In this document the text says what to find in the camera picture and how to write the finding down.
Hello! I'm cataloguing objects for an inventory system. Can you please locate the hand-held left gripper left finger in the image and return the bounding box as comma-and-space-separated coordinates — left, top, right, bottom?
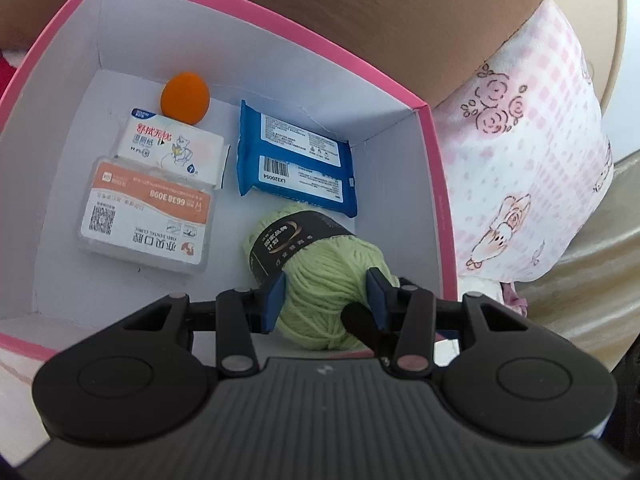
121, 274, 288, 379

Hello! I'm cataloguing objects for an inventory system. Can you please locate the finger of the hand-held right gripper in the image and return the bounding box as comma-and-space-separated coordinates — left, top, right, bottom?
340, 302, 399, 359

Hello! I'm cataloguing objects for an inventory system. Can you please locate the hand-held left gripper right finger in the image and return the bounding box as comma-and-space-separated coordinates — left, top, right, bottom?
366, 267, 529, 376

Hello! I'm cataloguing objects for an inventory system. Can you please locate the green yarn ball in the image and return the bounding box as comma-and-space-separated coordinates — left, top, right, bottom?
243, 205, 401, 353

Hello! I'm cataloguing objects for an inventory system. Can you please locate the blue wet wipes packet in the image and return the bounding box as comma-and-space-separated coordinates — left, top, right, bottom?
236, 100, 360, 219

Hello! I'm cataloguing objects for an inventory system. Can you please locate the clear plastic case orange label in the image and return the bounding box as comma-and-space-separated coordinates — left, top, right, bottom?
78, 156, 218, 276

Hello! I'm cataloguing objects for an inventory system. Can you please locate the white tissue packet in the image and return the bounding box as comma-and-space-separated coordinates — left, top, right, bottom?
111, 107, 231, 190

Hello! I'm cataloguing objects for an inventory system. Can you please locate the orange makeup sponge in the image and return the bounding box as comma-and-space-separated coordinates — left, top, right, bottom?
160, 72, 211, 126

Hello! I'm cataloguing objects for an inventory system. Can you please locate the pink cardboard box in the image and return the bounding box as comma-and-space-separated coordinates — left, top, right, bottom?
0, 0, 457, 363

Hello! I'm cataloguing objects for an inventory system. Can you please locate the pink checked pillow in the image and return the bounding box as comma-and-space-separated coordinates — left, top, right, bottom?
431, 0, 615, 281

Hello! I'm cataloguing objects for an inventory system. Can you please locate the brown pillow with cloud embroidery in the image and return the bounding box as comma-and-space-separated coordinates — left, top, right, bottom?
0, 0, 578, 111

